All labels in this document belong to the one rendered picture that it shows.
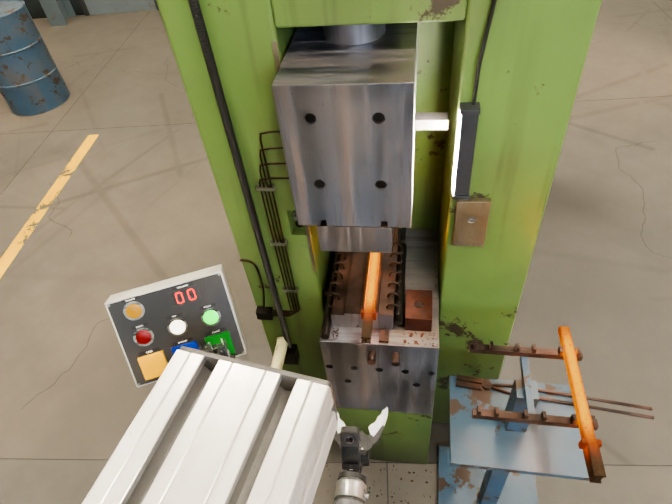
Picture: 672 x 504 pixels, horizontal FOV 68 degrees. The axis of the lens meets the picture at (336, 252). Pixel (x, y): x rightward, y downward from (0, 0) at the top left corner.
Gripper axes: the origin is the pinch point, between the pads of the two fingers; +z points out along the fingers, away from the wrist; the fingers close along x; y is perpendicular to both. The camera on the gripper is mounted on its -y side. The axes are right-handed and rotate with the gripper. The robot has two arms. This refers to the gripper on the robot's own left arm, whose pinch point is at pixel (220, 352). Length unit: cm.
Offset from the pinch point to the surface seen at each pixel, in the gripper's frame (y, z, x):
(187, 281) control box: 22.0, 5.3, 3.3
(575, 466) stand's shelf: -55, -30, -90
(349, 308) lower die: -1.4, 6.2, -41.5
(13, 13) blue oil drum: 200, 379, 127
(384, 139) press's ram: 51, -32, -52
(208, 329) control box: 5.9, 5.2, 1.9
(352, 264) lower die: 8, 22, -49
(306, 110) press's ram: 61, -30, -37
